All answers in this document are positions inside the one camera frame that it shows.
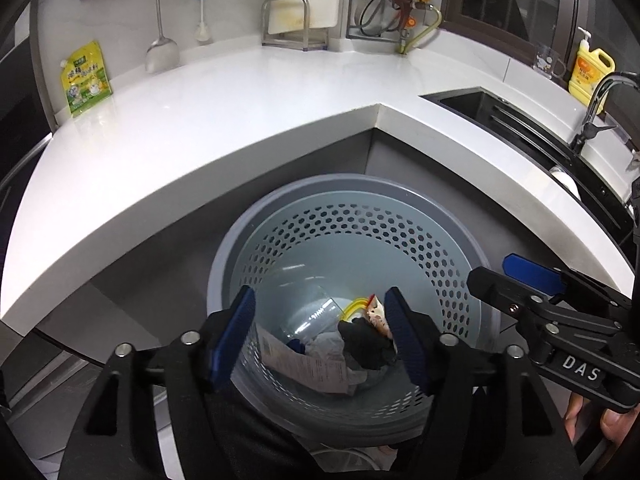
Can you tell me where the blue wrapper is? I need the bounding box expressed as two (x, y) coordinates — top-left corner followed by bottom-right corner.
(286, 338), (306, 356)

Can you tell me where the white tissue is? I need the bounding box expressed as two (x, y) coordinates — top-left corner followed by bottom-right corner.
(305, 332), (346, 365)

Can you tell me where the red white snack wrapper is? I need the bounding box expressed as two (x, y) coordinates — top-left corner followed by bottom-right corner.
(364, 295), (393, 339)

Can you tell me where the yellow plastic lid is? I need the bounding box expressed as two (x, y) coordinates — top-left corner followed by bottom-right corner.
(340, 297), (371, 322)

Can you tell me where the clear plastic cup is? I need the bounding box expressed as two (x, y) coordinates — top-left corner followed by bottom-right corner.
(278, 284), (343, 344)

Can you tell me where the black kitchen sink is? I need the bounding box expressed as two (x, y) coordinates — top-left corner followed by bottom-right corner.
(424, 87), (637, 261)

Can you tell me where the grey perforated trash bin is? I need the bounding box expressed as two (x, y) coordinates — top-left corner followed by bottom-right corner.
(207, 174), (500, 446)

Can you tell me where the person right hand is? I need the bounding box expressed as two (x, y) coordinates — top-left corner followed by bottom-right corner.
(563, 392), (639, 451)

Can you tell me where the white plate in sink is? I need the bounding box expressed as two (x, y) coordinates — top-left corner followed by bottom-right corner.
(549, 166), (582, 200)

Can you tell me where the black sink faucet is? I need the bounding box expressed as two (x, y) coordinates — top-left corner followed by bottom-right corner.
(569, 70), (640, 156)

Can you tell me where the clear glass mug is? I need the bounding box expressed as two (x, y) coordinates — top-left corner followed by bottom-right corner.
(532, 44), (566, 79)

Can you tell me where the yellow detergent bottle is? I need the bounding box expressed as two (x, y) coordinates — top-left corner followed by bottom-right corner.
(568, 27), (616, 106)

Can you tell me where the yellow green seasoning pouch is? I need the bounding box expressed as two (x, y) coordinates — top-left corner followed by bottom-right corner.
(60, 40), (113, 117)

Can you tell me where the glass pot lid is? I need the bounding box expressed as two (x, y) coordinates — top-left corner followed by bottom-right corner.
(356, 0), (412, 38)

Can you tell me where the steel ladle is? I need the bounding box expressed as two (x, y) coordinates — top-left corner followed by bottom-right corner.
(144, 0), (179, 74)

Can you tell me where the steel cutting board rack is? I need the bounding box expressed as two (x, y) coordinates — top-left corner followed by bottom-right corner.
(260, 0), (329, 52)

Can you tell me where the yellow green gas hose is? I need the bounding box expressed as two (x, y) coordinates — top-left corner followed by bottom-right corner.
(397, 3), (445, 57)

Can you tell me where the dark window frame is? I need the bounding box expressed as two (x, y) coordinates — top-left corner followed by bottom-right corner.
(442, 0), (587, 64)

